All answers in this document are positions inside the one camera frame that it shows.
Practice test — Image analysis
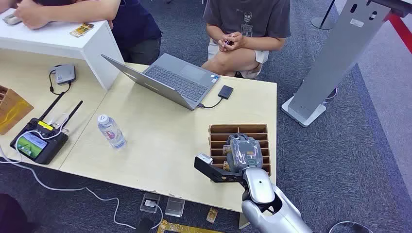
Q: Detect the black external drive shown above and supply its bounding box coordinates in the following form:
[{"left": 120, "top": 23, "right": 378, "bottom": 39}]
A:
[{"left": 217, "top": 84, "right": 235, "bottom": 100}]

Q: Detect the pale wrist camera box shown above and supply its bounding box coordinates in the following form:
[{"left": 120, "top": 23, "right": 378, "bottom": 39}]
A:
[{"left": 197, "top": 153, "right": 213, "bottom": 165}]

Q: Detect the round base pole stand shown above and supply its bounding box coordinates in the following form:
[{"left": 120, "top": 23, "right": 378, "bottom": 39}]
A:
[{"left": 310, "top": 0, "right": 337, "bottom": 31}]

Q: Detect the person's right hand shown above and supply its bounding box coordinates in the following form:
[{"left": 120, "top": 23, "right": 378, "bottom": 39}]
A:
[{"left": 218, "top": 34, "right": 235, "bottom": 53}]

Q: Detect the black remote controller with antennas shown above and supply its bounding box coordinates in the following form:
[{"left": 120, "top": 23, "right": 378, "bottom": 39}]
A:
[{"left": 9, "top": 100, "right": 84, "bottom": 166}]

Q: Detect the white cable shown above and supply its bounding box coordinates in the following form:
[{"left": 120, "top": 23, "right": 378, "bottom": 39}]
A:
[{"left": 0, "top": 113, "right": 164, "bottom": 231}]

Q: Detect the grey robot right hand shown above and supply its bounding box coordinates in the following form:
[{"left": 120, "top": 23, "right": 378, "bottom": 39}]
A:
[{"left": 225, "top": 133, "right": 264, "bottom": 174}]

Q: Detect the grey handheld device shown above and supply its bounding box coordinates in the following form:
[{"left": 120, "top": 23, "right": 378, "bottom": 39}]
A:
[{"left": 2, "top": 13, "right": 23, "bottom": 26}]

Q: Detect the golden patterned sheet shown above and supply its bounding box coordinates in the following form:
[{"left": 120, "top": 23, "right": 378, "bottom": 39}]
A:
[{"left": 156, "top": 219, "right": 223, "bottom": 233}]

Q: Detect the black hub cable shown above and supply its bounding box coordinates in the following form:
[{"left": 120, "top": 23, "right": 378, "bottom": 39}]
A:
[{"left": 48, "top": 65, "right": 72, "bottom": 96}]

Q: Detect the grey hub device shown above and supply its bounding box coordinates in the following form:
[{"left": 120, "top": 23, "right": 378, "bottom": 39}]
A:
[{"left": 53, "top": 64, "right": 77, "bottom": 86}]

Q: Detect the yellow patterned card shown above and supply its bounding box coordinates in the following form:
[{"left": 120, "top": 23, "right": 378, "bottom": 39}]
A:
[{"left": 69, "top": 22, "right": 95, "bottom": 38}]

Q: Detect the silver tilted kiosk stand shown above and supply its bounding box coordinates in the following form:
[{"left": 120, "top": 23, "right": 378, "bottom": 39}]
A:
[{"left": 281, "top": 0, "right": 393, "bottom": 128}]

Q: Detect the red strip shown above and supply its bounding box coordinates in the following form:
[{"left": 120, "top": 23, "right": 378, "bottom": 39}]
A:
[{"left": 384, "top": 13, "right": 412, "bottom": 55}]

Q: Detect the wooden slotted card organizer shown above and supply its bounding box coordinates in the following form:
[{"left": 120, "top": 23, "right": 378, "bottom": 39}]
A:
[
  {"left": 0, "top": 85, "right": 35, "bottom": 136},
  {"left": 208, "top": 124, "right": 272, "bottom": 177}
]

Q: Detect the clear plastic water bottle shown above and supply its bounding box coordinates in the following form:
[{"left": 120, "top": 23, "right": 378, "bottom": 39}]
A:
[{"left": 97, "top": 114, "right": 127, "bottom": 150}]

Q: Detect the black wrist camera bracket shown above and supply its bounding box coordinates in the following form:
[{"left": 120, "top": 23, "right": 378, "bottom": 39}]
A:
[{"left": 193, "top": 156, "right": 247, "bottom": 184}]

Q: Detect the thin kiosk cable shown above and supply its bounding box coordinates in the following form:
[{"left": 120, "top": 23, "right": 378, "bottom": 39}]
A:
[{"left": 324, "top": 86, "right": 338, "bottom": 101}]

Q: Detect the person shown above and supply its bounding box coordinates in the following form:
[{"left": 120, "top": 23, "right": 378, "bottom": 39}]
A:
[
  {"left": 201, "top": 0, "right": 292, "bottom": 80},
  {"left": 0, "top": 0, "right": 163, "bottom": 66}
]

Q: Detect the grey open laptop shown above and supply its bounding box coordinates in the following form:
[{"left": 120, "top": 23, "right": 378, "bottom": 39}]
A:
[{"left": 101, "top": 53, "right": 222, "bottom": 112}]

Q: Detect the person's left hand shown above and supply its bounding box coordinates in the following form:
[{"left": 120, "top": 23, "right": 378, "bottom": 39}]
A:
[
  {"left": 13, "top": 0, "right": 50, "bottom": 30},
  {"left": 225, "top": 31, "right": 246, "bottom": 51}
]

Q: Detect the black drive cable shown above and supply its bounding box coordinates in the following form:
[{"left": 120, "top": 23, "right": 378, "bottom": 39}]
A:
[{"left": 196, "top": 97, "right": 223, "bottom": 110}]

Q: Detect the floor socket box with plug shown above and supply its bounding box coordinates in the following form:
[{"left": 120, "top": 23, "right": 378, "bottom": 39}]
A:
[{"left": 139, "top": 192, "right": 161, "bottom": 214}]

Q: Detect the grey ring base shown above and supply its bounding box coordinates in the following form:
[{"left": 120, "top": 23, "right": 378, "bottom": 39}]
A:
[{"left": 327, "top": 221, "right": 375, "bottom": 233}]

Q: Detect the white box shelf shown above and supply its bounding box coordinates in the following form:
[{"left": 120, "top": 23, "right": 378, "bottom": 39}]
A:
[{"left": 0, "top": 8, "right": 125, "bottom": 92}]

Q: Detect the clear floor socket box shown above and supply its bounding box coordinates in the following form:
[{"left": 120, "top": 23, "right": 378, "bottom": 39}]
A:
[{"left": 164, "top": 197, "right": 186, "bottom": 218}]

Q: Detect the black rounded object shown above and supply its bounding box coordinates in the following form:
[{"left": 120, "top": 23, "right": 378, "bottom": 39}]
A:
[{"left": 135, "top": 217, "right": 155, "bottom": 233}]

